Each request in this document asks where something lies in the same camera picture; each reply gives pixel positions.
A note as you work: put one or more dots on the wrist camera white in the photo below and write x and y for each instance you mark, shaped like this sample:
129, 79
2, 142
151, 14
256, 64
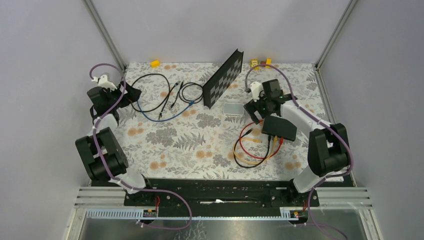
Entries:
103, 82
256, 88

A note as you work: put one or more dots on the black network switch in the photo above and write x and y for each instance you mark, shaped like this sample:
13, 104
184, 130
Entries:
280, 127

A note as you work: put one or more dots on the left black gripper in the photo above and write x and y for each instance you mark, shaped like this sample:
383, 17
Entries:
132, 95

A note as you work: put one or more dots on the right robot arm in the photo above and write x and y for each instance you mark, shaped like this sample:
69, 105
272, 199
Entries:
283, 117

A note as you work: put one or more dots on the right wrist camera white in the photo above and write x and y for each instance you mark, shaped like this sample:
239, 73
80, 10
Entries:
256, 88

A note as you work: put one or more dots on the white network switch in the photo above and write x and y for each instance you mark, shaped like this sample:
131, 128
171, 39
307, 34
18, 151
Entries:
233, 109

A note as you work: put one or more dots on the checkerboard calibration board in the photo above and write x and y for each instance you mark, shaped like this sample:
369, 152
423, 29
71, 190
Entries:
220, 81

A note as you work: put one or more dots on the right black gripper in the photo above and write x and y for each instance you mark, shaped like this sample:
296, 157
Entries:
252, 106

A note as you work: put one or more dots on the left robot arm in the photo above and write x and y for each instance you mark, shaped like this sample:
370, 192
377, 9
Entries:
102, 156

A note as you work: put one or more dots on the yellow patterned toy block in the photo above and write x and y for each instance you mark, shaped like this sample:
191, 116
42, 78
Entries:
254, 64

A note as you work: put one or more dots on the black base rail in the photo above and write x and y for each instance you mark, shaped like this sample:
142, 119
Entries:
181, 198

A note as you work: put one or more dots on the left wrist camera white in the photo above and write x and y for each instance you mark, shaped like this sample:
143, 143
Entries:
103, 82

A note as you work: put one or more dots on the yellow toy block left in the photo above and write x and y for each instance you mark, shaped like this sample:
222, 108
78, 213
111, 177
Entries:
155, 63

